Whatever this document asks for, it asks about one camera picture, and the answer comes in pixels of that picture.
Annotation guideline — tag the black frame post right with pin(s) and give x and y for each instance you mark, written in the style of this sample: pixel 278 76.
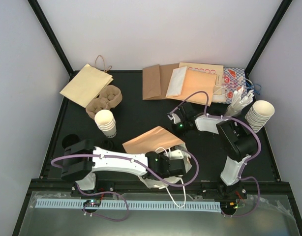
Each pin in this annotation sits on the black frame post right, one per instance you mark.
pixel 278 16

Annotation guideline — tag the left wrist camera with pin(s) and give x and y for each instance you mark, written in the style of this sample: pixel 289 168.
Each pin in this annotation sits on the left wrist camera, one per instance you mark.
pixel 177 155

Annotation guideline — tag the black frame post left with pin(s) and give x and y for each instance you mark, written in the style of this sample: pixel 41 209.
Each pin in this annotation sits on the black frame post left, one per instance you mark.
pixel 35 6

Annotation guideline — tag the white paper bag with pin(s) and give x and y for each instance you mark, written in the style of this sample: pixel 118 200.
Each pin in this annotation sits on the white paper bag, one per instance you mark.
pixel 176 82

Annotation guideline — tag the stack of pulp cup carriers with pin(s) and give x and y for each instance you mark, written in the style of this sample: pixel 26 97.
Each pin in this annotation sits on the stack of pulp cup carriers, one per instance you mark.
pixel 109 98

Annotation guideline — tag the stack of white paper cups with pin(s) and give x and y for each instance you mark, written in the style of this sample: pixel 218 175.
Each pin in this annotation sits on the stack of white paper cups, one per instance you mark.
pixel 105 121

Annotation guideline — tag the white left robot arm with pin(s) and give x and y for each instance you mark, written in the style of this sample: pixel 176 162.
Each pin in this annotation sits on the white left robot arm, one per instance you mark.
pixel 157 169

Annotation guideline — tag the blue checkered paper bag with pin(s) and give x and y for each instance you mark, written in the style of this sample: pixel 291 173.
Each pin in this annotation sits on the blue checkered paper bag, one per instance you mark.
pixel 234 79

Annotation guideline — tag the orange paper bag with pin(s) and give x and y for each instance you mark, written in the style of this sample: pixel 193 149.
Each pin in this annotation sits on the orange paper bag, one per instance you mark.
pixel 160 141
pixel 197 87

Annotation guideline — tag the tan paper bag with handles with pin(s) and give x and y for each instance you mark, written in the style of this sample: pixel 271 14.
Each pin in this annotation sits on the tan paper bag with handles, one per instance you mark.
pixel 87 84

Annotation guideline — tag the black frame post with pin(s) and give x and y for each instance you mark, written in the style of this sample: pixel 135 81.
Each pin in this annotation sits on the black frame post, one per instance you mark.
pixel 35 6
pixel 278 16

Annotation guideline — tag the beige bag with red circles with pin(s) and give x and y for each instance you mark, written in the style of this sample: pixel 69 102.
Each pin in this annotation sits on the beige bag with red circles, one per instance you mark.
pixel 206 68

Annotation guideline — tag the light blue cable duct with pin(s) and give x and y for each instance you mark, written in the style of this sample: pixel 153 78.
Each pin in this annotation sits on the light blue cable duct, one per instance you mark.
pixel 130 205

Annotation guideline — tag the brown kraft paper bag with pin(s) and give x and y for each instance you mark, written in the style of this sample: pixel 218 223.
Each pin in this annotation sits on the brown kraft paper bag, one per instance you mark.
pixel 156 80

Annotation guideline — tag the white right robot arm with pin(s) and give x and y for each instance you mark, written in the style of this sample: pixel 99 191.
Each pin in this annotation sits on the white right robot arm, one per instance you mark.
pixel 239 140

